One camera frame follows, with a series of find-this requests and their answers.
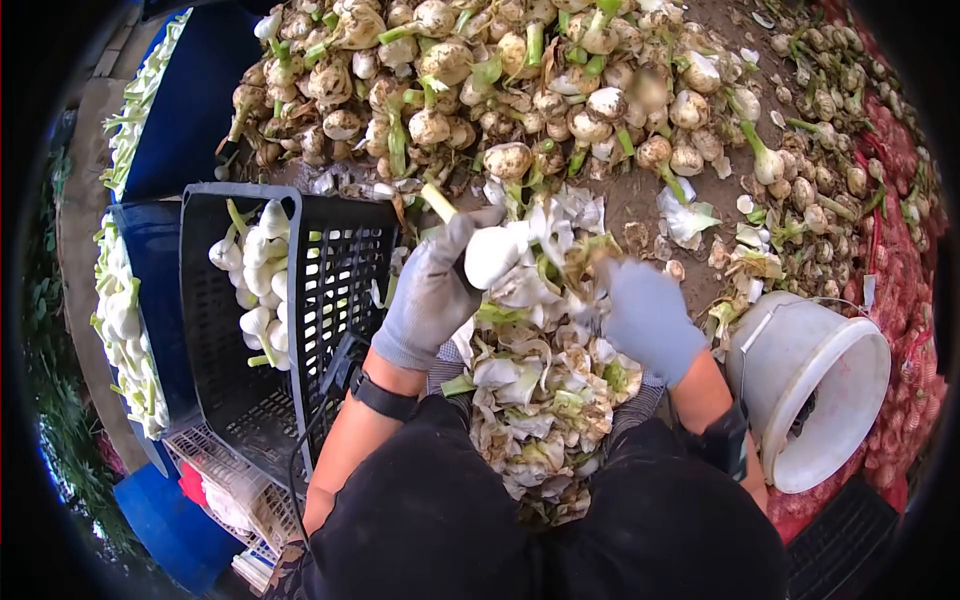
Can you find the red mesh sacks of garlic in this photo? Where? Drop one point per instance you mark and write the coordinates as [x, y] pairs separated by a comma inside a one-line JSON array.
[[892, 360]]

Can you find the person's left hand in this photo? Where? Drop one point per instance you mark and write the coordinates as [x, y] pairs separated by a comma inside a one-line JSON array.
[[429, 300]]

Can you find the peeled white garlic bulb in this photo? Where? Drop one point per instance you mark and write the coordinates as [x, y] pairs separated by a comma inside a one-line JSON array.
[[491, 251]]

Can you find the white plastic crate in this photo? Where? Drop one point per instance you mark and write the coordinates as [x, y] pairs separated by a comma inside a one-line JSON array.
[[232, 491]]

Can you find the white plastic bucket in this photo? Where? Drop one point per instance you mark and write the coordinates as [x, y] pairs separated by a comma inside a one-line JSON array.
[[810, 390]]

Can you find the blue plastic container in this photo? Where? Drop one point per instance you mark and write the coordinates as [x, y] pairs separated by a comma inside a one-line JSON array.
[[172, 525]]

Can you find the blue crate of peeled garlic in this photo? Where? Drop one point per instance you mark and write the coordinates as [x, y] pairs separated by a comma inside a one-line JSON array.
[[176, 97], [131, 330]]

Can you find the black plastic crate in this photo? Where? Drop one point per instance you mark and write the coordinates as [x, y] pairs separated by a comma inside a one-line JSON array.
[[277, 330]]

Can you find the pile of garlic peels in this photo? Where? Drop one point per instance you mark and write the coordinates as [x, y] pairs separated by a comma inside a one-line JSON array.
[[547, 375]]

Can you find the person's legs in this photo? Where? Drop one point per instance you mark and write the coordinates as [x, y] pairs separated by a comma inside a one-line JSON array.
[[540, 517]]

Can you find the person's left fingers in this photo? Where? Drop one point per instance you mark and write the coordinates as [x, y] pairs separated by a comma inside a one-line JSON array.
[[469, 229]]

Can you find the black wrist band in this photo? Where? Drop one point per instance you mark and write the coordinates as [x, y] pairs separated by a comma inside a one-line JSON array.
[[720, 442], [382, 397]]

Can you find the heap of peeled garlic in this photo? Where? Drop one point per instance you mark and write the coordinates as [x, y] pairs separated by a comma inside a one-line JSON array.
[[259, 277]]

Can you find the pile of unpeeled garlic bulbs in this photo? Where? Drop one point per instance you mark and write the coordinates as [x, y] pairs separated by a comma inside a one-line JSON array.
[[570, 97]]

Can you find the person's right hand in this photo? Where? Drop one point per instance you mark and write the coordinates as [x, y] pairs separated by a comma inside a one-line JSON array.
[[649, 319]]

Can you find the person's body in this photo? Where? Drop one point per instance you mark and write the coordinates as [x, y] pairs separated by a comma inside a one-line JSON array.
[[289, 574]]

